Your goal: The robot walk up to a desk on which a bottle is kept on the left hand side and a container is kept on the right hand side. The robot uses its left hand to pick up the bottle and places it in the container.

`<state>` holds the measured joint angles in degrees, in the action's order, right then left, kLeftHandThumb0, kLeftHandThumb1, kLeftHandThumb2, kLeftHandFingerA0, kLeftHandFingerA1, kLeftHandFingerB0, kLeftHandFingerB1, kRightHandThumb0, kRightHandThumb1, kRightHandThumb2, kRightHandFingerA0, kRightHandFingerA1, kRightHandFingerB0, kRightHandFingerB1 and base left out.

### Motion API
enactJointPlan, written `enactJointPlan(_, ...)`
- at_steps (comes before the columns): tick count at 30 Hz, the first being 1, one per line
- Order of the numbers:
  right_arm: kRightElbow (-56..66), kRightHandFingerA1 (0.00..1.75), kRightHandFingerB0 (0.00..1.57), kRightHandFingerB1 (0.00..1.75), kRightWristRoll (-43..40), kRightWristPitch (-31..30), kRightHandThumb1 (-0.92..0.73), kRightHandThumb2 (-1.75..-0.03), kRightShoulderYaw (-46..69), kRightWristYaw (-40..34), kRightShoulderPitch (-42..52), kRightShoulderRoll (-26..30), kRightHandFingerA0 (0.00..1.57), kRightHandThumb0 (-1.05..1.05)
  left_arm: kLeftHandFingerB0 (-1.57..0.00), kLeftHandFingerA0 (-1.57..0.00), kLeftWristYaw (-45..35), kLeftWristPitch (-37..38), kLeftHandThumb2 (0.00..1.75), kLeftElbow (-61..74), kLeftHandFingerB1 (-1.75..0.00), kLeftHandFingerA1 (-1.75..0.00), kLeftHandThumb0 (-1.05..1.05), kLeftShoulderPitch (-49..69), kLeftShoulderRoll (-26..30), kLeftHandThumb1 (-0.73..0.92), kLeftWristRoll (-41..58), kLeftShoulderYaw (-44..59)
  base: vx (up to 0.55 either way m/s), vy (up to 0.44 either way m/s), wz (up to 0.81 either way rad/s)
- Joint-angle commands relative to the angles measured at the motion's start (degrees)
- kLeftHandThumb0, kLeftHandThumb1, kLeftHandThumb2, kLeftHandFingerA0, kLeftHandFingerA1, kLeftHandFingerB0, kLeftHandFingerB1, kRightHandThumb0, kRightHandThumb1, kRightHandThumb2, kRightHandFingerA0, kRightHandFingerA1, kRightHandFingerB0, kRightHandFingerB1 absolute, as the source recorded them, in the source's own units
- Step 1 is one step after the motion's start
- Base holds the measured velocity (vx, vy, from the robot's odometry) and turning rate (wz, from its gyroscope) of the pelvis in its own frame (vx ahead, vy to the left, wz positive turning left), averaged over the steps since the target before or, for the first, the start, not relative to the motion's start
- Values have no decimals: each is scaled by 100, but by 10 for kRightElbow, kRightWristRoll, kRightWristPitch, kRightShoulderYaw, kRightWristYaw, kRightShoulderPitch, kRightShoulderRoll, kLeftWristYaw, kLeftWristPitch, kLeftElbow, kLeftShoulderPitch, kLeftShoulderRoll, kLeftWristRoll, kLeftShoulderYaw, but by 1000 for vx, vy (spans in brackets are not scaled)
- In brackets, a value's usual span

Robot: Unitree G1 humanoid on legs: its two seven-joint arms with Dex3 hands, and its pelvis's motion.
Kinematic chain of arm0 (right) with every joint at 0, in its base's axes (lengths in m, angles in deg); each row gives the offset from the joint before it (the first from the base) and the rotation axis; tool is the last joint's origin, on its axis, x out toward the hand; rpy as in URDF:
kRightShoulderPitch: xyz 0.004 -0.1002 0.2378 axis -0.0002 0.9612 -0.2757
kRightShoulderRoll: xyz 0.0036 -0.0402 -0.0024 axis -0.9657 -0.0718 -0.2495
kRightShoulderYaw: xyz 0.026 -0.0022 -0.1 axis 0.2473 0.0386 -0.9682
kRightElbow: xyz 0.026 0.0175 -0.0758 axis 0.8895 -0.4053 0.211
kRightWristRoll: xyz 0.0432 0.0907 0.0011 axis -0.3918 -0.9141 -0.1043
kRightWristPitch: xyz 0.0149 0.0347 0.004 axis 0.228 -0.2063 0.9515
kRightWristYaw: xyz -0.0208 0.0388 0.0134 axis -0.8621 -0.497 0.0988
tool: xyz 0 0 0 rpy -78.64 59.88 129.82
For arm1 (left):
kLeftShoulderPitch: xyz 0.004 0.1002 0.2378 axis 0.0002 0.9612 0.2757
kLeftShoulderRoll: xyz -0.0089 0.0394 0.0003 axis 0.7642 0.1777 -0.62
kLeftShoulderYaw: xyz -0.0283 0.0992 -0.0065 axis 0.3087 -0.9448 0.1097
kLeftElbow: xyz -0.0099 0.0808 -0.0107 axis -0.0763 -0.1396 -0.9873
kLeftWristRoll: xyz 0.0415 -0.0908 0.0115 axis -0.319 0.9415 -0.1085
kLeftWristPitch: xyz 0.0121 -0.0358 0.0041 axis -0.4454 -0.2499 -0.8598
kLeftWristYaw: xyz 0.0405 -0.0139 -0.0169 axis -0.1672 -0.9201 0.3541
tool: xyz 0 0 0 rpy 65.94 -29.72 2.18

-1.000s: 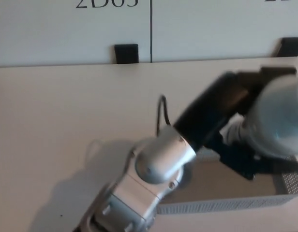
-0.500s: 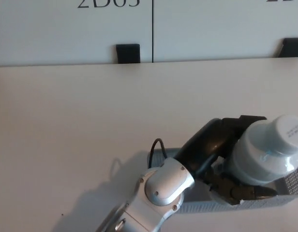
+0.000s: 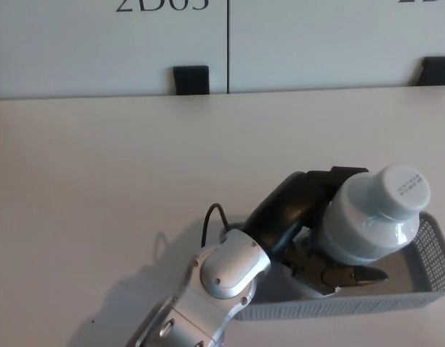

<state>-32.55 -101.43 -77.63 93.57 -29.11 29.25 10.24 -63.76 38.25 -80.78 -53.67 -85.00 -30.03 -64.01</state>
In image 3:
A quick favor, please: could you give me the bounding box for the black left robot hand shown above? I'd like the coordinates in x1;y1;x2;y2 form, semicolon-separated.
240;166;390;291

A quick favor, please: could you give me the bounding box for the white plastic bottle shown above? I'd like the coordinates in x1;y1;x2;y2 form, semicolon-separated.
293;163;431;300

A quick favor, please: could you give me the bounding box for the grey plastic mesh basket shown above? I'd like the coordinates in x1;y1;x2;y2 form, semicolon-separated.
221;211;445;323

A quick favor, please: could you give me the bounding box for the white cabinet door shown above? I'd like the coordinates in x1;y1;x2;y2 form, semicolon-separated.
226;0;445;95

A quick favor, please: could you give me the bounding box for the white cabinet door 2D03 print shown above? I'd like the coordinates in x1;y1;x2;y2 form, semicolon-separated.
0;0;230;100

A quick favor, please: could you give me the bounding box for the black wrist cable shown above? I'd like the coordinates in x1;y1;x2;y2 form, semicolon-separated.
201;204;231;251

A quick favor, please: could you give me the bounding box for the black cabinet handle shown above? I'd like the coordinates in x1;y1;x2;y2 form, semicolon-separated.
173;64;211;95
412;56;445;87

